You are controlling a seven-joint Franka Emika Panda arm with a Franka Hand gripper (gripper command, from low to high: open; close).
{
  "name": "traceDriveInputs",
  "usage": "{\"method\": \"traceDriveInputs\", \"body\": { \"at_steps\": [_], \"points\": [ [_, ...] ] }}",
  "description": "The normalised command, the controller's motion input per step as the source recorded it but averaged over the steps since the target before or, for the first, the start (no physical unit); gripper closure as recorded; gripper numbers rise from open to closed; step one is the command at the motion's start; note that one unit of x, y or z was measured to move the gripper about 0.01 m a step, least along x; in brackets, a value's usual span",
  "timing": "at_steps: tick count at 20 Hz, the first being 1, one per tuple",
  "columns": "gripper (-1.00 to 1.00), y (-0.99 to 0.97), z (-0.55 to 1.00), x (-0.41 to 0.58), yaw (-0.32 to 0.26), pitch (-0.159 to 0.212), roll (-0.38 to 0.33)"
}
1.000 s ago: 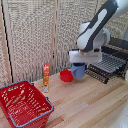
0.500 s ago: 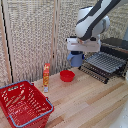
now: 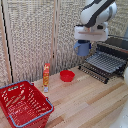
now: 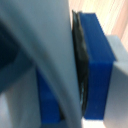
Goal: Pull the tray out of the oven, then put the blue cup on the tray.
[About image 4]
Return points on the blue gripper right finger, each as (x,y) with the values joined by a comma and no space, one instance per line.
(98,66)

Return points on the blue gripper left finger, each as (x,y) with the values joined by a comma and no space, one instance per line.
(48,100)

